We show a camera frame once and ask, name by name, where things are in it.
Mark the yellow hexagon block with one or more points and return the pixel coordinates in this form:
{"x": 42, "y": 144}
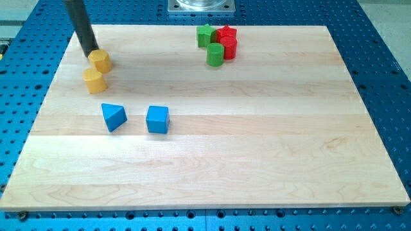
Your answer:
{"x": 100, "y": 60}

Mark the yellow heart block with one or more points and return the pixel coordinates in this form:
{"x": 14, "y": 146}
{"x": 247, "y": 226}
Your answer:
{"x": 94, "y": 81}

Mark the green star block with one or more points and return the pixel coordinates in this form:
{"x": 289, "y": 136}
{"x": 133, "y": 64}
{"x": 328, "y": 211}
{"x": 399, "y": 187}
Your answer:
{"x": 205, "y": 35}

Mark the left board stop screw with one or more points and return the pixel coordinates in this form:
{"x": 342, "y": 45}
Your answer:
{"x": 22, "y": 215}

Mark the board stop screw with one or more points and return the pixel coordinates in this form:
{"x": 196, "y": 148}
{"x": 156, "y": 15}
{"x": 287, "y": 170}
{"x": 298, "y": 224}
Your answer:
{"x": 397, "y": 210}
{"x": 22, "y": 215}

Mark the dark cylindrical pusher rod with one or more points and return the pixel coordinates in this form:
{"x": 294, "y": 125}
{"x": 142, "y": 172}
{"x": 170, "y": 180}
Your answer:
{"x": 82, "y": 25}

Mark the red cylinder block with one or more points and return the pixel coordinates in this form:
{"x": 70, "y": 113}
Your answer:
{"x": 230, "y": 47}

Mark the blue cube block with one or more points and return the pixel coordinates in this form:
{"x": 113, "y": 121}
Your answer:
{"x": 158, "y": 119}

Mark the light wooden board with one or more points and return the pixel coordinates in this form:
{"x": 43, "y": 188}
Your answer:
{"x": 281, "y": 125}

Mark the blue triangle block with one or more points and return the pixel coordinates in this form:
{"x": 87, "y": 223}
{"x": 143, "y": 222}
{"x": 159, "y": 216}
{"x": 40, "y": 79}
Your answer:
{"x": 114, "y": 116}

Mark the red star block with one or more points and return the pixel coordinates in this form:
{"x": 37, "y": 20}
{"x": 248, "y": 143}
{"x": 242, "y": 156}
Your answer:
{"x": 225, "y": 31}

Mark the right board stop screw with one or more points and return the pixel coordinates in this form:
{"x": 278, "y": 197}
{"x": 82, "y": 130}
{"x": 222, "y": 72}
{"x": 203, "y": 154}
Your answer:
{"x": 397, "y": 210}

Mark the green cylinder block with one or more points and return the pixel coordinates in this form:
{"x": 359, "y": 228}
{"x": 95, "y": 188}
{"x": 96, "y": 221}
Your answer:
{"x": 215, "y": 53}

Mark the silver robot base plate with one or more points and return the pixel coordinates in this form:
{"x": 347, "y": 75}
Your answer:
{"x": 201, "y": 6}

